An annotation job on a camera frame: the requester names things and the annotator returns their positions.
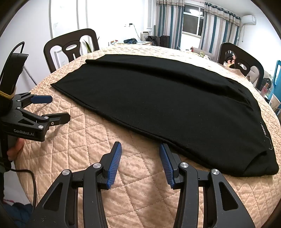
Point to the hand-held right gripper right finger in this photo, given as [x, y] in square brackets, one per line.
[166, 164]

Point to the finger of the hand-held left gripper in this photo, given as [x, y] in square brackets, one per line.
[59, 118]
[41, 99]

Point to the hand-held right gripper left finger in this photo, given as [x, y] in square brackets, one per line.
[114, 162]

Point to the black pants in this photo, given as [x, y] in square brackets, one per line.
[153, 98]

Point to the person's left hand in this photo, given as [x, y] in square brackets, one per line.
[15, 149]

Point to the grey metal rod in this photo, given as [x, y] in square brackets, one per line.
[29, 75]

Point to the peach quilted blanket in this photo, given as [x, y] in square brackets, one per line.
[76, 142]

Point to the green plant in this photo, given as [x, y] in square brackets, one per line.
[87, 46]

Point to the dark wooden chair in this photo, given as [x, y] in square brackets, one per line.
[241, 52]
[87, 35]

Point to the blue clothing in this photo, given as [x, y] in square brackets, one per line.
[17, 213]

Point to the black bag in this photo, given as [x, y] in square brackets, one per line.
[130, 41]

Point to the white framed board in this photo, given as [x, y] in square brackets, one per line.
[144, 36]

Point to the dark luggage pile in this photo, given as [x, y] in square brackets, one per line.
[158, 40]

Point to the white paper bucket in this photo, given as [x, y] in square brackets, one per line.
[274, 102]

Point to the white armchair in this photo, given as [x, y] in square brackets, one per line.
[253, 74]

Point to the teal plastic stand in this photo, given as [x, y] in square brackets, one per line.
[277, 74]

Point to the window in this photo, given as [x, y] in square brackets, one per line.
[191, 24]

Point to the striped curtain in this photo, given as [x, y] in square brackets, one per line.
[217, 28]
[169, 22]

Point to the white air conditioner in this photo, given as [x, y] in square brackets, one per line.
[249, 19]

